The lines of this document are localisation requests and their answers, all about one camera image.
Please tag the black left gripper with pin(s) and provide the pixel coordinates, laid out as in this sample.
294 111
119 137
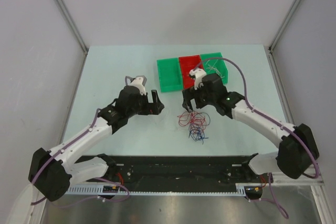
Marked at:
154 108

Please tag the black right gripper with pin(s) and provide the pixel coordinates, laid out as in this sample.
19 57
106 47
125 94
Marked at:
193 94

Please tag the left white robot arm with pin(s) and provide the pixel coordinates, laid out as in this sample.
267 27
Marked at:
52 172

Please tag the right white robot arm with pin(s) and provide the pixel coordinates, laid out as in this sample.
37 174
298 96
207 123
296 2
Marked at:
297 149

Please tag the left green plastic bin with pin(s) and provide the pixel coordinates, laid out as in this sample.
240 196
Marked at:
170 77

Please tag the green plastic bin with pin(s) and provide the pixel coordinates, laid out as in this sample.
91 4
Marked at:
212 63
170 77

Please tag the red plastic bin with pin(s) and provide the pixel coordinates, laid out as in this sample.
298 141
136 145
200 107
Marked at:
187 63

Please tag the right green plastic bin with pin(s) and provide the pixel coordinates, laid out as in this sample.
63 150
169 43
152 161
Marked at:
212 63

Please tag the right aluminium base profile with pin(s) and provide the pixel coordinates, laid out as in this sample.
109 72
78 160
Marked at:
280 179

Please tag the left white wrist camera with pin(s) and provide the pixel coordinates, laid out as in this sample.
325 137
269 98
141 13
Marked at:
138 82

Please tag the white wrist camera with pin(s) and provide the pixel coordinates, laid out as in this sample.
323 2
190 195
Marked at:
138 82
197 75

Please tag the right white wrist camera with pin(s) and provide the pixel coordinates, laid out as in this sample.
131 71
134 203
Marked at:
197 75

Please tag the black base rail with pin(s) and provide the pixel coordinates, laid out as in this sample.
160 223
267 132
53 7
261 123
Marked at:
182 173

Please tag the slotted grey cable duct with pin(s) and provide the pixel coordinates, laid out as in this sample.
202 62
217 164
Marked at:
112 190

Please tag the left aluminium frame post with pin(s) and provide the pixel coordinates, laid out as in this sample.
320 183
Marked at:
71 24

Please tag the aluminium frame post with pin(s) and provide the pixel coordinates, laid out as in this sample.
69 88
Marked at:
71 24
284 24

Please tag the right aluminium frame post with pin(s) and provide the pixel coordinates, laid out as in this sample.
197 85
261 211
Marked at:
284 24

